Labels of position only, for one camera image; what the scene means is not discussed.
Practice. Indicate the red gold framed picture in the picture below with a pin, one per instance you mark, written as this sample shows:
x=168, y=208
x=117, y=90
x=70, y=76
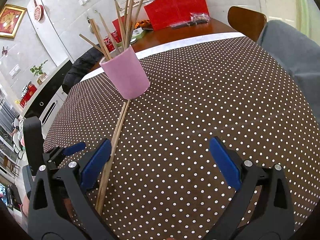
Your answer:
x=8, y=20

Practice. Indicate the white wall socket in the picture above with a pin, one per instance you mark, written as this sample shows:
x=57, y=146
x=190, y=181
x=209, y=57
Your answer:
x=83, y=0

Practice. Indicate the pink paper cup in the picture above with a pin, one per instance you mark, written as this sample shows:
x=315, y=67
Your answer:
x=125, y=75

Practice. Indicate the red round wall ornament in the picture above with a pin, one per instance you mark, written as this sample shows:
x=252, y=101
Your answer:
x=38, y=12

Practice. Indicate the white wall switch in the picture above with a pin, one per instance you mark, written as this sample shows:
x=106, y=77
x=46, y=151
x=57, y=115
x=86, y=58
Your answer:
x=15, y=70

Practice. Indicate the small red box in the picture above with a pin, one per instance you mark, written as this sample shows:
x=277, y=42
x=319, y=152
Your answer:
x=115, y=27

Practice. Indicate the black and white sideboard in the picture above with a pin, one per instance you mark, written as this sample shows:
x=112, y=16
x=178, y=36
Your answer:
x=47, y=97

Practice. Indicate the small potted plant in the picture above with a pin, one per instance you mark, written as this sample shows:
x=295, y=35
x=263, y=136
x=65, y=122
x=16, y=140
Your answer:
x=38, y=72

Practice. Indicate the brown polka-dot tablecloth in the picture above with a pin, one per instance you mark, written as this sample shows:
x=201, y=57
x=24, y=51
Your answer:
x=200, y=105

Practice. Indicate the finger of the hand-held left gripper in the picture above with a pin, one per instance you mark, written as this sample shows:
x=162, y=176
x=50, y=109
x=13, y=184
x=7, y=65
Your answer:
x=75, y=148

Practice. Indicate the clear plastic packet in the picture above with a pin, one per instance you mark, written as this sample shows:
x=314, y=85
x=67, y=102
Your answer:
x=198, y=17

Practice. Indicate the red tin box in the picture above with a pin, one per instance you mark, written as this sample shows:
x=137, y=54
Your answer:
x=28, y=96

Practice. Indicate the brown wooden chair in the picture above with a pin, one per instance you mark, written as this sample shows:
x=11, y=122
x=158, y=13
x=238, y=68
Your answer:
x=245, y=20

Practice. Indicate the hanging keys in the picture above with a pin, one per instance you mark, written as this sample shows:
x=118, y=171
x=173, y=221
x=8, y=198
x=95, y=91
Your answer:
x=88, y=21

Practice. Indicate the slender wooden chopstick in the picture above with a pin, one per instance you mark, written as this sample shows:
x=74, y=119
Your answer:
x=120, y=130
x=116, y=130

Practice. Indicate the grey cloth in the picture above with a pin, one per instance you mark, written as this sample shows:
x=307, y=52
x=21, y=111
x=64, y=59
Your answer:
x=295, y=55

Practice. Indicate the small white device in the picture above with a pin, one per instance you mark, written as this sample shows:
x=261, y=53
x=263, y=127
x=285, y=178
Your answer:
x=133, y=40

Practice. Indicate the white table sheet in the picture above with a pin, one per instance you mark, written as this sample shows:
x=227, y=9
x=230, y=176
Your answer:
x=160, y=48

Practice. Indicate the green flat box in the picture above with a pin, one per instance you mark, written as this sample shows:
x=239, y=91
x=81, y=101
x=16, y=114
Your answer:
x=138, y=32

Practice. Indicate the butterfly wall decal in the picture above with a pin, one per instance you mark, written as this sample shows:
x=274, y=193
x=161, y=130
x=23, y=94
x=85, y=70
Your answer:
x=4, y=51

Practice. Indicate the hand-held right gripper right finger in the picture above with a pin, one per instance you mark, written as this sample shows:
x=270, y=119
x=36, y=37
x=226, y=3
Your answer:
x=226, y=162

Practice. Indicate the pile of orange snack packets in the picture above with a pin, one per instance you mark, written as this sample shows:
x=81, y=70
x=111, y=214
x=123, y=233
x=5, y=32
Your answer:
x=143, y=23

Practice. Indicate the red soda can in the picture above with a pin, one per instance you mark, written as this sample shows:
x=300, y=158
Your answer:
x=115, y=35
x=108, y=42

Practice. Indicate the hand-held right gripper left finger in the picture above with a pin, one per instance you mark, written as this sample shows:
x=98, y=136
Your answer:
x=96, y=165

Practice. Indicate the black jacket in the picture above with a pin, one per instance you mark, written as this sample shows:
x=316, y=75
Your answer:
x=80, y=67

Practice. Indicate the large red gift box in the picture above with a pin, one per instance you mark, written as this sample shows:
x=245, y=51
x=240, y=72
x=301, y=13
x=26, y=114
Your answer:
x=175, y=7

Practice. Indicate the bunch of wooden chopsticks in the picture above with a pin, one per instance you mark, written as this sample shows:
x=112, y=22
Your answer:
x=100, y=39

